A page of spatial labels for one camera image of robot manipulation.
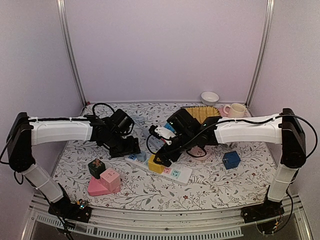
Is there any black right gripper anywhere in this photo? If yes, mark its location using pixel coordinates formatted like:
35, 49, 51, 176
153, 131, 196, 168

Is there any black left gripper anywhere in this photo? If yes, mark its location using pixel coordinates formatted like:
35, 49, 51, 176
106, 131, 141, 158

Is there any yellow cube socket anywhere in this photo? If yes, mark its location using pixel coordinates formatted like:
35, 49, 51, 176
147, 154, 165, 174

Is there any white long power strip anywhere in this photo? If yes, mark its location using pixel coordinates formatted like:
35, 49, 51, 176
124, 154, 193, 186

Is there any light blue cube adapter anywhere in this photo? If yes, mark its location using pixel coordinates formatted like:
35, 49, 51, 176
136, 151, 147, 163

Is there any cyan adapter plug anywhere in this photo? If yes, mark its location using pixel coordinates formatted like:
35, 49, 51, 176
164, 122, 176, 133

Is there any pink round power socket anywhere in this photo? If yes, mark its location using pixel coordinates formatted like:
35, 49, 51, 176
187, 146, 212, 161

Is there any dark green cube socket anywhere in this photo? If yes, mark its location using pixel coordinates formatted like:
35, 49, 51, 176
88, 158, 106, 180

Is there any pink cube socket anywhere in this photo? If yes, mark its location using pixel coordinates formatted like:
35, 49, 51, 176
100, 167, 121, 191

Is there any pink triangular wedge block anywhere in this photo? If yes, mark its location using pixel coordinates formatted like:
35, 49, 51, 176
87, 176, 121, 197

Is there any dark blue cube socket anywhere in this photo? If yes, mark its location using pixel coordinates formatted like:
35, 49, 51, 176
222, 151, 241, 170

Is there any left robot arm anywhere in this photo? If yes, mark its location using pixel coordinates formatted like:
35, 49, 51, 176
4, 109, 141, 217

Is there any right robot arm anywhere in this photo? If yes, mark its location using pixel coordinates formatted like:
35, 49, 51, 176
149, 108, 307, 218

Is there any woven bamboo tray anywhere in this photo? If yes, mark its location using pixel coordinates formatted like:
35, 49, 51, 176
185, 106, 221, 124

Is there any pink round plate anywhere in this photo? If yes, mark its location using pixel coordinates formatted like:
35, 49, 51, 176
218, 107, 251, 118

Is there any white ceramic bowl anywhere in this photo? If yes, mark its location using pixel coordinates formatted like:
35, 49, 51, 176
200, 91, 220, 106

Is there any cream textured mug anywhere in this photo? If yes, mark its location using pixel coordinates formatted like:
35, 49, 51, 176
222, 103, 246, 118

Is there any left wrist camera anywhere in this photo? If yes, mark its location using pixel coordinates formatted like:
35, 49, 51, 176
110, 109, 135, 136

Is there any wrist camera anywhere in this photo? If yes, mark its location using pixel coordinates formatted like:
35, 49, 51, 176
167, 108, 201, 137
110, 109, 135, 136

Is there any white strip cord bundle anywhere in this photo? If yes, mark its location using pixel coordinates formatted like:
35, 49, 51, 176
189, 174, 223, 191

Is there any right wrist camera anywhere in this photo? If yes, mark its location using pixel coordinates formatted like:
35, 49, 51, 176
167, 108, 201, 137

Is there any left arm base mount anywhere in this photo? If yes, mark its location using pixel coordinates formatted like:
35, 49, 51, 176
48, 197, 92, 223

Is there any aluminium front rail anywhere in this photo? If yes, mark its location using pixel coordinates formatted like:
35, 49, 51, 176
21, 194, 315, 240

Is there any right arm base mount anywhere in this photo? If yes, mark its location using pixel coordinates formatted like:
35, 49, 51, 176
240, 199, 285, 223

